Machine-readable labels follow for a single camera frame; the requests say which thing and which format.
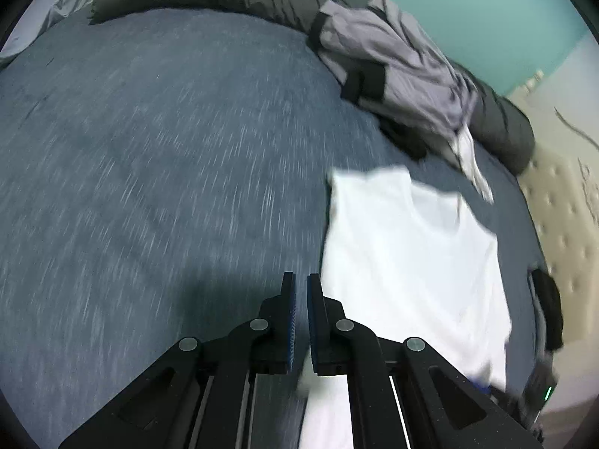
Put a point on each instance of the light grey blanket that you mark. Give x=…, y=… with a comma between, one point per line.
x=51, y=9

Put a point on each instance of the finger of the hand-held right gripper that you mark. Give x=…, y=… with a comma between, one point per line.
x=479, y=383

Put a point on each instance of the white t-shirt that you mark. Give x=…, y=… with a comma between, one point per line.
x=412, y=266

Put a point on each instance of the light grey crumpled garment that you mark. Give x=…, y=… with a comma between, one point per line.
x=397, y=65

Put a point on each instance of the cream tufted headboard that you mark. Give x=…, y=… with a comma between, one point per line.
x=566, y=206

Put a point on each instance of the black garment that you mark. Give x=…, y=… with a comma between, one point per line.
x=405, y=140

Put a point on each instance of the crumpled white shirt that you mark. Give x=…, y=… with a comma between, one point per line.
x=472, y=168

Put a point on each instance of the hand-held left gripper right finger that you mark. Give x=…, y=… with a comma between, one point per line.
x=314, y=332

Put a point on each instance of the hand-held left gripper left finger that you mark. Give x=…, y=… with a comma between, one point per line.
x=289, y=332

